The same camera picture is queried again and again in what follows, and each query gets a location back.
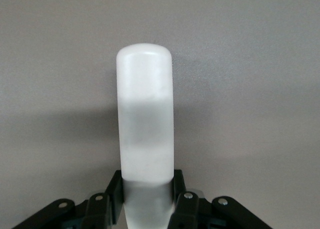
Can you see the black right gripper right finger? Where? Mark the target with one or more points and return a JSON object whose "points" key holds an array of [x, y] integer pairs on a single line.
{"points": [[178, 189]]}

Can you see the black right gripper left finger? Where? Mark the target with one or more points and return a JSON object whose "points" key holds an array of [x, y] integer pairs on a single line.
{"points": [[115, 196]]}

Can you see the beige brush with black bristles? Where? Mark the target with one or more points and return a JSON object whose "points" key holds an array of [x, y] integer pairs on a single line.
{"points": [[145, 101]]}

